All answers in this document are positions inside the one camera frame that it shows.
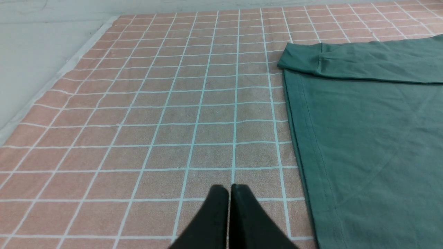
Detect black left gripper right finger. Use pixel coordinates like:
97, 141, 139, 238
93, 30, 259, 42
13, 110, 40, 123
229, 184, 297, 249

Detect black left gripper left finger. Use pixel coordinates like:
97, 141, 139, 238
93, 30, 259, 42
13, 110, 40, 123
169, 185, 229, 249

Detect green long-sleeve top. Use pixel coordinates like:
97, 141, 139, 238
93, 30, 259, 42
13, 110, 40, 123
277, 35, 443, 249

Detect pink grid-pattern table cloth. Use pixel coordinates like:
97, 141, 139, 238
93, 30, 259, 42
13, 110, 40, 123
0, 0, 442, 249

